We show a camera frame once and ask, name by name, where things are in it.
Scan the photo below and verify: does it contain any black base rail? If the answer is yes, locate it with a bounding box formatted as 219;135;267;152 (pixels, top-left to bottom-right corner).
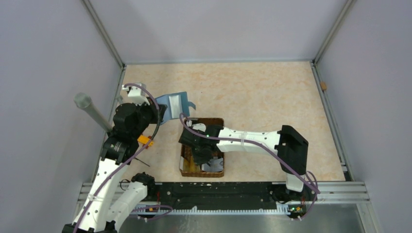
144;182;291;210

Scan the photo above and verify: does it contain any grey metal tube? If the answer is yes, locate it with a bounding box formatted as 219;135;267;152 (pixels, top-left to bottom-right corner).
73;92;112;133

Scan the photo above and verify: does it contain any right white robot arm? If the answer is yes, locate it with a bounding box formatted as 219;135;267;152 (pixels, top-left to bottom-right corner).
179;123;309;200

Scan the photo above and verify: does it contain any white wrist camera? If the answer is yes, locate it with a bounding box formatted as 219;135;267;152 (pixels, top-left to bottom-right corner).
185;120;206;132
122;84;150;105

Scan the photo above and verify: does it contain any woven wicker tray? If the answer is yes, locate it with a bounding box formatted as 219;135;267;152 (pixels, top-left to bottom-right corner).
179;117;224;178

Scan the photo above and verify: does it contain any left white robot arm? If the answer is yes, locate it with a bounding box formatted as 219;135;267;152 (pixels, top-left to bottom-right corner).
62;102;167;233

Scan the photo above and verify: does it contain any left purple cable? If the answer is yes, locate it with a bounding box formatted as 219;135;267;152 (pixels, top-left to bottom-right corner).
72;83;161;233

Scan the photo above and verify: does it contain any gold credit card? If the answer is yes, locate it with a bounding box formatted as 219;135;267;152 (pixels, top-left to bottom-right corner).
188;155;201;173

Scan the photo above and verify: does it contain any blue leather card holder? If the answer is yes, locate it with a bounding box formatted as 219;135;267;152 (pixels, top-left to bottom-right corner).
155;92;196;125

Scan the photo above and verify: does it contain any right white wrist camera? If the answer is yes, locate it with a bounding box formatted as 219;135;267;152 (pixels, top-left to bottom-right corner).
185;120;206;132

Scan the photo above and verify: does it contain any yellow red toy car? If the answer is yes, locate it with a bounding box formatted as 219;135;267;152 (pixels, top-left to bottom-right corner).
137;135;154;149

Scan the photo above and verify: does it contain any small tan cork piece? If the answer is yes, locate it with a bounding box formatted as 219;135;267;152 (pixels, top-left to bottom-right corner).
319;82;327;91

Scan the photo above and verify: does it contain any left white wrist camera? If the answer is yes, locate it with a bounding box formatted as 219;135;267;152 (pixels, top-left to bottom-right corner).
122;84;150;105

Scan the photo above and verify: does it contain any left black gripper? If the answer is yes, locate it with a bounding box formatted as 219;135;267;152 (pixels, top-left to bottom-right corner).
132;96;167;138

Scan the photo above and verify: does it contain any white blue card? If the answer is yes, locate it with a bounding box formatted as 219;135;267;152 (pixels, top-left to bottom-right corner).
201;157;224;173

